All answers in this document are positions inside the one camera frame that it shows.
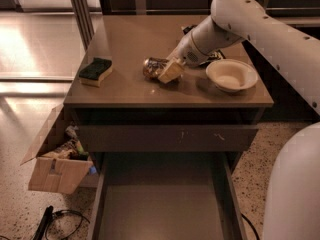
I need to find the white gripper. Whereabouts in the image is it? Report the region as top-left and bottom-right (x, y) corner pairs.
(158, 33), (208, 84)

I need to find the orange soda can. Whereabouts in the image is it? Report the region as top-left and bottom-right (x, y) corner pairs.
(143, 57), (168, 79)

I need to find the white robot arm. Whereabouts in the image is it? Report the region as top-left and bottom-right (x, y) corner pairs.
(169, 0), (320, 240)

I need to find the grey drawer cabinet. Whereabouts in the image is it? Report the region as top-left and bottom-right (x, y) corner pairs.
(64, 15), (273, 165)

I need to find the top drawer front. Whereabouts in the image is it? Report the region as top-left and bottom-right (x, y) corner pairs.
(79, 125), (258, 152)

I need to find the open middle drawer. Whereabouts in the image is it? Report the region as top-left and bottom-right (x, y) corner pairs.
(87, 153), (247, 240)

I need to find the blue chip bag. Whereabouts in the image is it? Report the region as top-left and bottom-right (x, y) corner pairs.
(181, 24), (226, 66)

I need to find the white bowl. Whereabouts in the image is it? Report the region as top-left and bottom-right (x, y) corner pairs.
(206, 59), (258, 93)

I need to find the green yellow sponge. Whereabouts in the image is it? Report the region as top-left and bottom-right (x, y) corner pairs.
(79, 58), (113, 87)

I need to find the cardboard box with trash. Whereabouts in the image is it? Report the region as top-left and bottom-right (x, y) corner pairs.
(21, 105), (98, 194)

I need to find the black device on floor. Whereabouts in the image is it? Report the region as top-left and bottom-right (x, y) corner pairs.
(32, 206), (53, 240)

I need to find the metal window frame post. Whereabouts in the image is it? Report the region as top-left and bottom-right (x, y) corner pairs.
(70, 0), (94, 50)

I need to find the black cable right floor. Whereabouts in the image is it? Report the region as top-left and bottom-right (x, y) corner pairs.
(240, 212), (261, 240)

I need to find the black cable on floor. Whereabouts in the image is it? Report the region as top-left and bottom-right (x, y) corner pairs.
(44, 209), (91, 240)

